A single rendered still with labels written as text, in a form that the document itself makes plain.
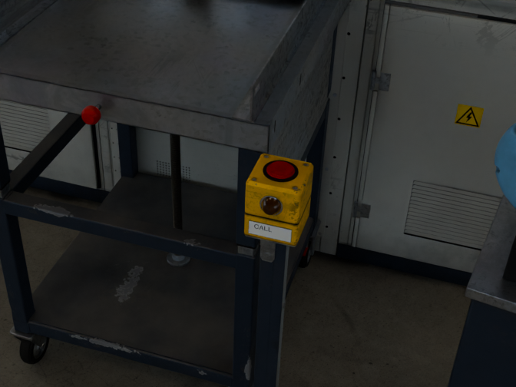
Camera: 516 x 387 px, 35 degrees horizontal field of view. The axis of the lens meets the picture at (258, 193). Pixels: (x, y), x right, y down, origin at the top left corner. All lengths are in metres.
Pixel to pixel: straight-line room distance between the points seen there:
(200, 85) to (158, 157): 0.93
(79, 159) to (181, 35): 0.94
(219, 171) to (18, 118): 0.63
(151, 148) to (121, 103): 0.93
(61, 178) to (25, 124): 0.20
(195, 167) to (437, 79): 0.75
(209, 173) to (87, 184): 0.40
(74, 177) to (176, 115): 1.17
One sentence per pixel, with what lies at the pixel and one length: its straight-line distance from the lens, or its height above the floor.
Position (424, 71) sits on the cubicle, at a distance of 1.98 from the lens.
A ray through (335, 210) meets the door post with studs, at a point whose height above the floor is 0.16.
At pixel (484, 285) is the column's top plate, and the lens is 1.24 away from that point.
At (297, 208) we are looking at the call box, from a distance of 1.12.
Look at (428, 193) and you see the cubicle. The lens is 2.17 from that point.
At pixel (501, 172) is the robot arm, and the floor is 0.98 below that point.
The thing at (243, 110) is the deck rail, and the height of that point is 0.85.
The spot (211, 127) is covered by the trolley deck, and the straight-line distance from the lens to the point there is 1.38.
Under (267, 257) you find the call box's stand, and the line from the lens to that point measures 1.22.
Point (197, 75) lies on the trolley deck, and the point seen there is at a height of 0.85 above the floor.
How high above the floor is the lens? 1.57
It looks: 37 degrees down
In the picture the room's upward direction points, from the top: 3 degrees clockwise
